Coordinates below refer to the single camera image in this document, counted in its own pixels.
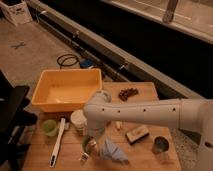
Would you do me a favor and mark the yellow plastic bin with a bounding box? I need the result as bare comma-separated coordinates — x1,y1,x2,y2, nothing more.
32,69,102,112

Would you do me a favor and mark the black chair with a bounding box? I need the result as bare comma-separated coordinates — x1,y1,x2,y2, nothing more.
0,70,37,171

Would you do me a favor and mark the black coiled cable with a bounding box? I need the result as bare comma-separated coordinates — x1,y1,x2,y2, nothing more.
56,53,81,70

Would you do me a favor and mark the white cardboard box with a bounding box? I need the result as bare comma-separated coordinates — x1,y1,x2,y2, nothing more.
0,0,32,26

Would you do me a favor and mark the green handled fork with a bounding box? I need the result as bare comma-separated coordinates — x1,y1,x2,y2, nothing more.
80,135,97,163

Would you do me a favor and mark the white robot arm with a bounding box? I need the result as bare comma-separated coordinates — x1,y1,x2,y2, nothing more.
83,90,213,171

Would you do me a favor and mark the white handled brush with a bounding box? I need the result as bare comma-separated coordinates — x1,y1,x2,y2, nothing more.
50,118,66,168

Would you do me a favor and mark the green plastic cup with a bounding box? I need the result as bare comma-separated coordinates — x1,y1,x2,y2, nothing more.
42,119,58,137

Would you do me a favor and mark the dark grape bunch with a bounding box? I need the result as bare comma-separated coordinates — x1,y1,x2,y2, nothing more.
118,88,139,101

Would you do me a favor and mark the blue object on floor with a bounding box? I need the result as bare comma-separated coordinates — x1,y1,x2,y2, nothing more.
80,59,94,68

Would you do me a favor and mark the white paper cup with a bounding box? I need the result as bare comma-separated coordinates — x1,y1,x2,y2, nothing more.
70,110,87,134

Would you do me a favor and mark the blue grey cloth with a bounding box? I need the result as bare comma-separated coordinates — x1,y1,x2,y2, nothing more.
99,138,129,163

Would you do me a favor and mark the metal cup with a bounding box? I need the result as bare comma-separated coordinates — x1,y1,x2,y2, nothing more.
152,136,169,154

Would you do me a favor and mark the yellow banana piece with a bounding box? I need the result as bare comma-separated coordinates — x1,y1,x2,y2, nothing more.
115,121,122,131

